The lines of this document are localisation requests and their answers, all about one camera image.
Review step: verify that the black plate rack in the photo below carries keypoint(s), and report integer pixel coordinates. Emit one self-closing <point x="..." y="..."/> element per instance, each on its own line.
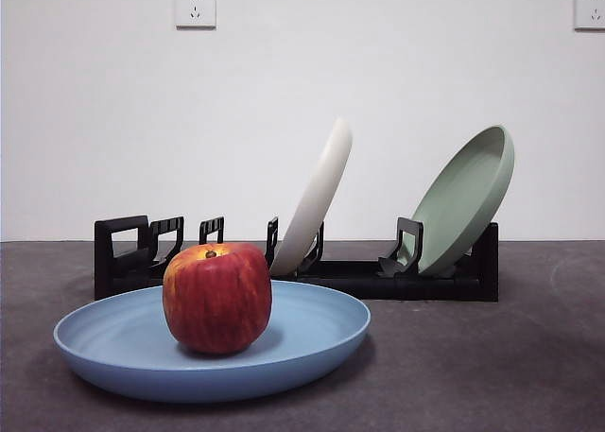
<point x="425" y="288"/>

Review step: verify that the white wall socket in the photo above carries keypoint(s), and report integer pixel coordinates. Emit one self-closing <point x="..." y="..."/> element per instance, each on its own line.
<point x="591" y="9"/>
<point x="196" y="6"/>

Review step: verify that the red apple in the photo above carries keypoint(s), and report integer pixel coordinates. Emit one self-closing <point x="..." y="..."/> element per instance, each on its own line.
<point x="217" y="299"/>

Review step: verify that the cream white plate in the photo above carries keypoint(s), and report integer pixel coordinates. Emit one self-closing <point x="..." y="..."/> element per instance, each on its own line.
<point x="316" y="200"/>

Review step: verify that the blue plate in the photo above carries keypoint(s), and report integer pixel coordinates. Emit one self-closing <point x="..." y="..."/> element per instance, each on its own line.
<point x="118" y="356"/>

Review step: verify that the pale green plate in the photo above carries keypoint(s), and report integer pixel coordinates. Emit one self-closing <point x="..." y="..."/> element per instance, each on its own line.
<point x="463" y="205"/>

